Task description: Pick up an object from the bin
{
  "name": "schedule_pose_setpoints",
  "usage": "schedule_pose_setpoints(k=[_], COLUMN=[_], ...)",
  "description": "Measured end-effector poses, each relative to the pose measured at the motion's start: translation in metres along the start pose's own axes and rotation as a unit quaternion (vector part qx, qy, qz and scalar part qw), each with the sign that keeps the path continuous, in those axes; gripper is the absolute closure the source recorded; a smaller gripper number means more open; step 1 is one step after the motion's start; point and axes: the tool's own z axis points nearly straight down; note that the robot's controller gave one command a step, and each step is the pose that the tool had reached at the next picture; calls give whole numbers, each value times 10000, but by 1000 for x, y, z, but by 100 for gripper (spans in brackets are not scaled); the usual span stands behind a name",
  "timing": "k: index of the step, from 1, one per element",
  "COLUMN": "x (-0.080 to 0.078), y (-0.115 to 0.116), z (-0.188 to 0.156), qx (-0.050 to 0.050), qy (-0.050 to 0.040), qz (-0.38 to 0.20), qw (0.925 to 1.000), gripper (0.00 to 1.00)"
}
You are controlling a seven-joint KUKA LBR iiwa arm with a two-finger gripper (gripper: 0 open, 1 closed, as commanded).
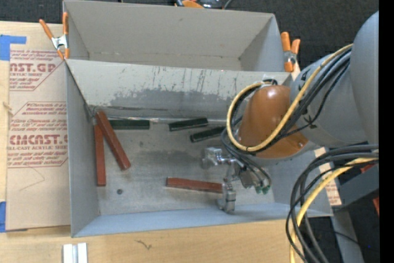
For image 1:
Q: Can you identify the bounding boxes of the grey metal bin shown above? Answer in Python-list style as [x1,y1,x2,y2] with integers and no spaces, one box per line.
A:
[62,0,335,238]

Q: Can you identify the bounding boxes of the dark green flat block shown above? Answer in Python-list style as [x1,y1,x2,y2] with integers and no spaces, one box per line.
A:
[168,117,209,132]
[108,119,151,131]
[189,125,227,144]

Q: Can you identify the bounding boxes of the brown cardboard board, red print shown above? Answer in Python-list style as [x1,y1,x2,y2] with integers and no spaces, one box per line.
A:
[0,20,343,233]

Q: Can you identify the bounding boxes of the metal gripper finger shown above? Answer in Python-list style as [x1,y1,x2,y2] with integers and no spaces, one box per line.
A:
[217,182,238,214]
[201,147,230,169]

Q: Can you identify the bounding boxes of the red-brown flat block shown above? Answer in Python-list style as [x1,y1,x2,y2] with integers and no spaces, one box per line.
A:
[95,110,132,171]
[94,123,107,187]
[166,177,224,195]

